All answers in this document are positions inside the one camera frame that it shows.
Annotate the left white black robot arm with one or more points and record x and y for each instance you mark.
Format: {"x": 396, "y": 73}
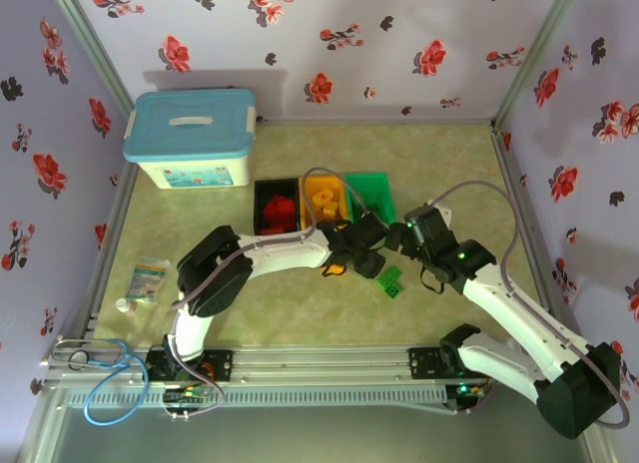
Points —
{"x": 279, "y": 253}

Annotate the white storage box blue lid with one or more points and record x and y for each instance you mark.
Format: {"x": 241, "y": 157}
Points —
{"x": 190, "y": 129}

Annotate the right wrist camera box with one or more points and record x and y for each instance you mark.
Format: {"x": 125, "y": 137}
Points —
{"x": 446, "y": 213}

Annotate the aluminium frame post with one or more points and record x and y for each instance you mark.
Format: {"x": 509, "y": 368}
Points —
{"x": 90, "y": 39}
{"x": 534, "y": 44}

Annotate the black plastic bin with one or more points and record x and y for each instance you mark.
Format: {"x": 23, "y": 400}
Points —
{"x": 277, "y": 188}

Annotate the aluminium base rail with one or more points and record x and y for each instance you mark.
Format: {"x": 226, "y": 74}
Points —
{"x": 324, "y": 363}

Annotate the green square lego plate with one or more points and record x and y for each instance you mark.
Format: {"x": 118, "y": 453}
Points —
{"x": 395, "y": 290}

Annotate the printed plastic packet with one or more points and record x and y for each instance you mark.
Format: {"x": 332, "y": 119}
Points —
{"x": 149, "y": 278}

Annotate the yellow arched lego brick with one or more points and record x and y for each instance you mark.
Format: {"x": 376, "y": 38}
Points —
{"x": 322, "y": 197}

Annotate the yellow plastic bin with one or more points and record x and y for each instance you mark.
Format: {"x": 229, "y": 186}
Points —
{"x": 312, "y": 183}

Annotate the small white bottle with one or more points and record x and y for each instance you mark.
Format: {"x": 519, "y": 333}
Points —
{"x": 125, "y": 306}

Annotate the green plastic bin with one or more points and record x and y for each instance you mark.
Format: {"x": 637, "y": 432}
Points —
{"x": 372, "y": 193}

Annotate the aluminium side rail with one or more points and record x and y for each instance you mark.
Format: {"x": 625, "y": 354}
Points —
{"x": 122, "y": 193}
{"x": 504, "y": 158}

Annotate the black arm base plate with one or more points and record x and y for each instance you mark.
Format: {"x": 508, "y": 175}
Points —
{"x": 424, "y": 363}
{"x": 219, "y": 365}

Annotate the green lego brick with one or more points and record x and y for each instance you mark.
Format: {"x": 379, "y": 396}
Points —
{"x": 390, "y": 275}

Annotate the blue stethoscope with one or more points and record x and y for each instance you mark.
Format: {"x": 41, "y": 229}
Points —
{"x": 100, "y": 420}

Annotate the red lego brick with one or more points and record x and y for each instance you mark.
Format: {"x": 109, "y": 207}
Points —
{"x": 274, "y": 207}
{"x": 272, "y": 229}
{"x": 289, "y": 207}
{"x": 288, "y": 223}

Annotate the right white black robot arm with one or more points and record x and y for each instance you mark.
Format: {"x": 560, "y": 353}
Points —
{"x": 524, "y": 313}

